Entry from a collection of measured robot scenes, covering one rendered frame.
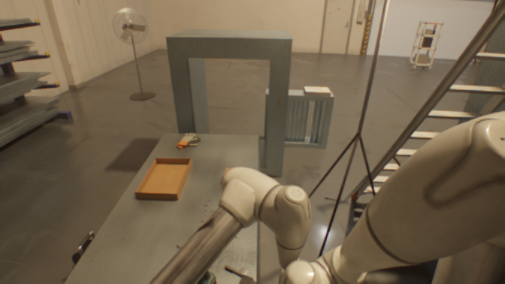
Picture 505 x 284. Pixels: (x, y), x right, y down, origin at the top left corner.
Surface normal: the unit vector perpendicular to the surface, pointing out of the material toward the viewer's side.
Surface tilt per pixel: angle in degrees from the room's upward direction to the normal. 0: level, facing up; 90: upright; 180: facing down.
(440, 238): 99
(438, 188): 78
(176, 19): 90
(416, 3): 90
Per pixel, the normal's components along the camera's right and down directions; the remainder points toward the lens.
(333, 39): -0.09, 0.46
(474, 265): -0.75, 0.25
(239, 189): -0.27, -0.64
